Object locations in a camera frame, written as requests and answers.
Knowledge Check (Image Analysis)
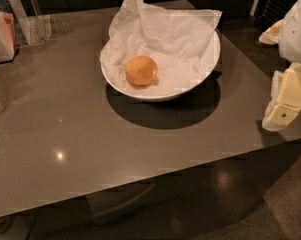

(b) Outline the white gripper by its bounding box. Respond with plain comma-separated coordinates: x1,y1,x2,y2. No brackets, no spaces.
259,0,301,131

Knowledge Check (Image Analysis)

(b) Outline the orange fruit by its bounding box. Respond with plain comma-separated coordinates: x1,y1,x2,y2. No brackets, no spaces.
125,55,158,86

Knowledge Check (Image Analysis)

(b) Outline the white bowl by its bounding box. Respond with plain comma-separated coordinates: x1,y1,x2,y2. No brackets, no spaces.
100,31,221,102

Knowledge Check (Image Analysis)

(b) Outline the white and orange box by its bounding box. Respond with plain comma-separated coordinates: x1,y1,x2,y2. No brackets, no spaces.
0,11,15,63

